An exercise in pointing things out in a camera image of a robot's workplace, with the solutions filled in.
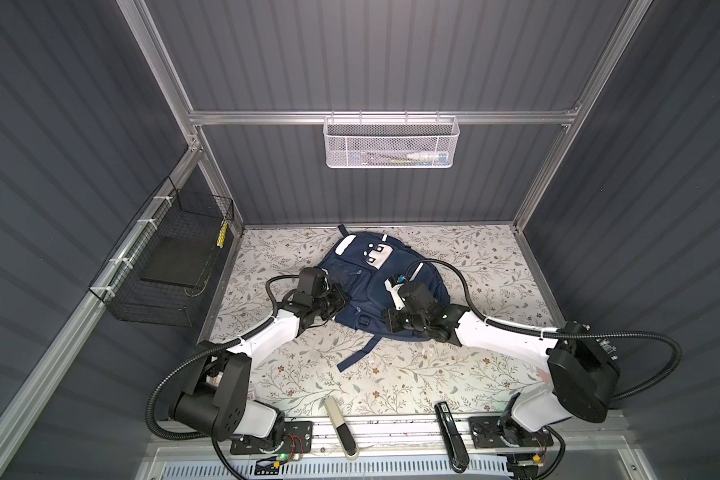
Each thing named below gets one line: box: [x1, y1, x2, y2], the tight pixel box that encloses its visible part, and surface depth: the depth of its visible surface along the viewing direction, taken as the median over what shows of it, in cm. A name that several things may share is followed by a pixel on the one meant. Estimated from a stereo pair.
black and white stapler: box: [325, 395, 358, 460], surface depth 72 cm
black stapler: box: [434, 401, 470, 473], surface depth 71 cm
